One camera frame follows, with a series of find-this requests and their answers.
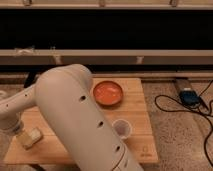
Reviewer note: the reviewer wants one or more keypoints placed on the orange bowl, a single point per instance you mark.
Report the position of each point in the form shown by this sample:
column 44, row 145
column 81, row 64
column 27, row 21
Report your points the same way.
column 108, row 93

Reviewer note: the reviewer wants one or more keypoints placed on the grey metal rail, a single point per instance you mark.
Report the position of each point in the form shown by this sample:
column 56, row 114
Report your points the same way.
column 106, row 57

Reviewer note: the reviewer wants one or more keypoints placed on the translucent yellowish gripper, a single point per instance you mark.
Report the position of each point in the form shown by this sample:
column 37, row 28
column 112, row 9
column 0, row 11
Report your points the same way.
column 23, row 137

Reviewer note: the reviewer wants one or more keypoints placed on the blue power adapter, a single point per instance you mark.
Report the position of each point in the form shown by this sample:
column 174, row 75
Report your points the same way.
column 189, row 97

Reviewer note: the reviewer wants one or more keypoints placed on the white sponge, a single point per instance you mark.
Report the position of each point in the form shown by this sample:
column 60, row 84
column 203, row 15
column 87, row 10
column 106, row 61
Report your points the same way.
column 36, row 135

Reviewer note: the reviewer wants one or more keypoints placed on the wooden table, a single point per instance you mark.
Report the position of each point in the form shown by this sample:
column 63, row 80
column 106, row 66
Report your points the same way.
column 50, row 150

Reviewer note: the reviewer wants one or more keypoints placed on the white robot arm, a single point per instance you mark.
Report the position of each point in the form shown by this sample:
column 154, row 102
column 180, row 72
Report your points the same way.
column 62, row 95

